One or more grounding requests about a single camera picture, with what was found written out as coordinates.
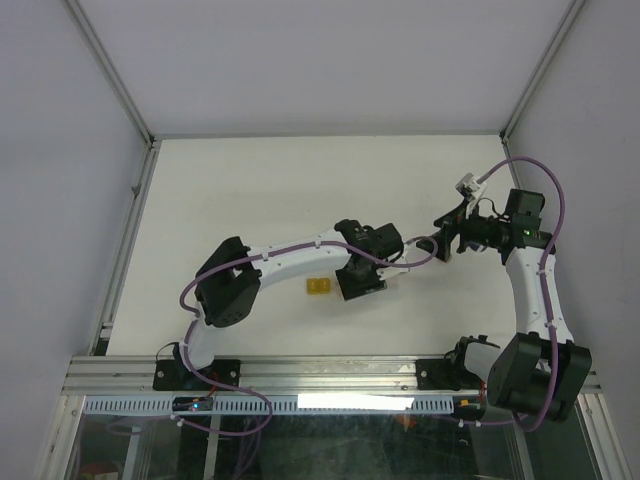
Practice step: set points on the grey slotted cable duct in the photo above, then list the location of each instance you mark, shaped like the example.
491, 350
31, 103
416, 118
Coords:
325, 404

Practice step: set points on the left aluminium frame post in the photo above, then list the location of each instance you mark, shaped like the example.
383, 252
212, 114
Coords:
103, 60

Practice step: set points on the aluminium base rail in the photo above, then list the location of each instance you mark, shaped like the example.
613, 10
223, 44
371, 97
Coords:
269, 375

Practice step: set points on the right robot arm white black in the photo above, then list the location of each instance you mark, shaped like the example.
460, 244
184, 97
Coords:
541, 370

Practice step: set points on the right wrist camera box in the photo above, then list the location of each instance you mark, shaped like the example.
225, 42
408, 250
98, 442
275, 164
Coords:
472, 188

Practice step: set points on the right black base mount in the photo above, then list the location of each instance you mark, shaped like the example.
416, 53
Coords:
465, 367

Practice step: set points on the right aluminium frame post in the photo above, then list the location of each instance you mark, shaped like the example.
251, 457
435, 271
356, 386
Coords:
556, 41

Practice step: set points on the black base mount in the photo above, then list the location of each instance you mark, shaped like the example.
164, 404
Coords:
465, 367
172, 375

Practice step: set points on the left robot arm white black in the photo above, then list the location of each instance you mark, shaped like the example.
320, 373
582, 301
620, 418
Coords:
227, 284

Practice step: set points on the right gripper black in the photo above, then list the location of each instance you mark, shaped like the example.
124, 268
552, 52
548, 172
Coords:
451, 223

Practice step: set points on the weekly pill organizer box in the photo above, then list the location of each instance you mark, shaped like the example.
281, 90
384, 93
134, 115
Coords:
324, 286

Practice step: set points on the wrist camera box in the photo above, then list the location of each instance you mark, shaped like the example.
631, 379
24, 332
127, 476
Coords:
472, 188
399, 267

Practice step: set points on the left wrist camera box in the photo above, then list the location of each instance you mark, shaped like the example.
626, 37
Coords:
399, 267

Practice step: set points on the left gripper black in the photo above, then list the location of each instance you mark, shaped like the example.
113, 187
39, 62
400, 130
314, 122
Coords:
349, 288

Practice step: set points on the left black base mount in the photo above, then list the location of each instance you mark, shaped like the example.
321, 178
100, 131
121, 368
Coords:
172, 375

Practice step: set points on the aluminium frame post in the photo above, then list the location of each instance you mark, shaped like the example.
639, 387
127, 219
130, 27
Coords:
103, 60
556, 41

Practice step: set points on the white pill bottle blue label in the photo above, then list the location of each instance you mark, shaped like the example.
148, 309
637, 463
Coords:
476, 247

